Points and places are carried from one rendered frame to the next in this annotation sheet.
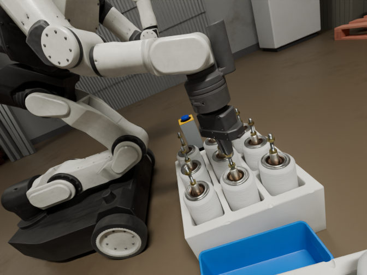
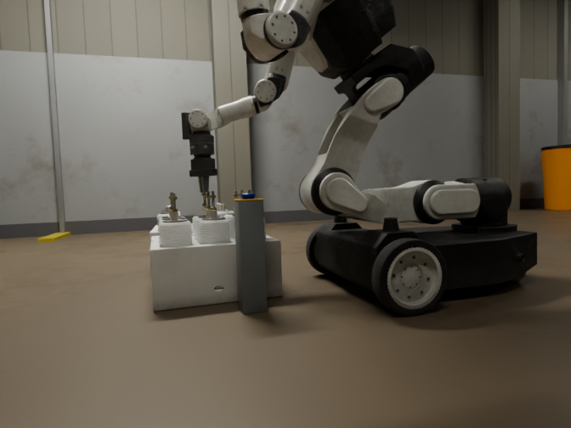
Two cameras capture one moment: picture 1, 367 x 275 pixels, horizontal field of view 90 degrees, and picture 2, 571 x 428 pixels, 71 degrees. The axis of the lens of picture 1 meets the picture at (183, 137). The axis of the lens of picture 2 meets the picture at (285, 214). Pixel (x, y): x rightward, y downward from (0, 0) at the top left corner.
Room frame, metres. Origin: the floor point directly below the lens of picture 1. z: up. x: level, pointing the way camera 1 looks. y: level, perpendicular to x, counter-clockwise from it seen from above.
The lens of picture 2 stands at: (1.89, -0.36, 0.34)
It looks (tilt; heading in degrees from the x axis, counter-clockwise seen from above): 3 degrees down; 158
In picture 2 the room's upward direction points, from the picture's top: 2 degrees counter-clockwise
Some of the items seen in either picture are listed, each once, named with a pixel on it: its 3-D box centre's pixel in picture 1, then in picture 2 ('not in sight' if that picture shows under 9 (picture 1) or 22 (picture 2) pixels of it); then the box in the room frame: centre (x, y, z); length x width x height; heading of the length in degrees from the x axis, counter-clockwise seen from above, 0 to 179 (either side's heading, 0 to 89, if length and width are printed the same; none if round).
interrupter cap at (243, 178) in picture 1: (235, 175); not in sight; (0.40, -0.09, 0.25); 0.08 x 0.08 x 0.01
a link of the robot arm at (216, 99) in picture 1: (214, 111); (202, 160); (0.40, -0.09, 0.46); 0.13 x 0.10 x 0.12; 32
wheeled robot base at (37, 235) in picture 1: (79, 192); (426, 228); (0.81, 0.59, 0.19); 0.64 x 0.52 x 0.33; 84
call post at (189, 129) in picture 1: (196, 146); (251, 255); (0.82, -0.04, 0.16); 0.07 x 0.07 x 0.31; 86
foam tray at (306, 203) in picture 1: (234, 187); (211, 263); (0.52, -0.10, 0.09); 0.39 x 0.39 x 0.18; 86
